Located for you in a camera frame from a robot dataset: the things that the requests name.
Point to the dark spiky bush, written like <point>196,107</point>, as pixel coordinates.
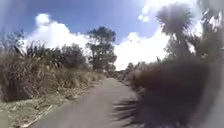
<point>170,93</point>

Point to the row of bushes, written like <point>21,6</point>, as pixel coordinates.
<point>36,73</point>

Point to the grey paved path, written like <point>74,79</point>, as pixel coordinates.
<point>90,110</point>

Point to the patchy grass verge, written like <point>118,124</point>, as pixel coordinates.
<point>23,111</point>

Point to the cabbage tree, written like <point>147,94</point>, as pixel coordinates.
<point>175,20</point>

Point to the tall dark tree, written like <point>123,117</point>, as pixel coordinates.
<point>101,46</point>

